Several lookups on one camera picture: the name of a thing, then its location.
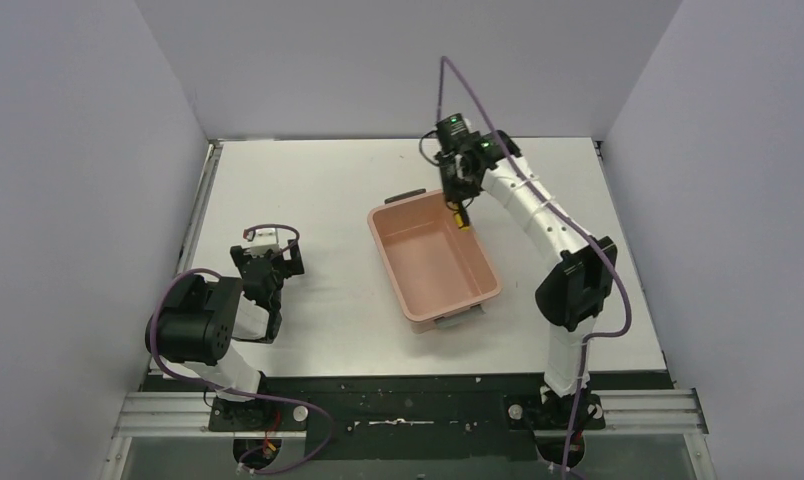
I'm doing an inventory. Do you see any purple cable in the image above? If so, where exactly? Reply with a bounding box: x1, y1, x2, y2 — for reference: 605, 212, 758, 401
147, 267, 337, 477
435, 55, 635, 480

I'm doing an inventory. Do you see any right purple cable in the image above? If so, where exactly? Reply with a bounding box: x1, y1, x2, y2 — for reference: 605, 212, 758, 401
435, 55, 635, 480

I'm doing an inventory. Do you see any pink plastic bin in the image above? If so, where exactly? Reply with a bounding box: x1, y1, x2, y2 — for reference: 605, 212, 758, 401
367, 189, 502, 334

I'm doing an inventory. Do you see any left aluminium side rail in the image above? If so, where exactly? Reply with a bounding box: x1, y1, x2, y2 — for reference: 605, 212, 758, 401
175, 140, 223, 274

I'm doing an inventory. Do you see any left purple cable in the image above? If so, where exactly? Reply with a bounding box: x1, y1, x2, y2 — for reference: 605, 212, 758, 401
147, 267, 337, 477

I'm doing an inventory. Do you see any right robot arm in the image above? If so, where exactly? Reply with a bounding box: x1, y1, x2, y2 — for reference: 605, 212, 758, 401
434, 114, 617, 397

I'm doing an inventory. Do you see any yellow black screwdriver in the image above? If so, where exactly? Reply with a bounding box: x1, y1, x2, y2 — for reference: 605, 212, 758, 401
452, 203, 471, 231

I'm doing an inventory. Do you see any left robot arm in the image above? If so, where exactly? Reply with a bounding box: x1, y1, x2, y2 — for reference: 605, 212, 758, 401
145, 239, 305, 430

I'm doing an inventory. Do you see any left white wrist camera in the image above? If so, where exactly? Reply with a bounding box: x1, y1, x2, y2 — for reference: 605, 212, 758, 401
241, 227, 286, 258

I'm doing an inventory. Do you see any aluminium front rail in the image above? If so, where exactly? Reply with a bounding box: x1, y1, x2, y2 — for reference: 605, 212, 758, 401
113, 389, 708, 439

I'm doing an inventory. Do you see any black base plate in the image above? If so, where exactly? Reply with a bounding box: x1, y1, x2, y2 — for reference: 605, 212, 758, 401
141, 373, 673, 471

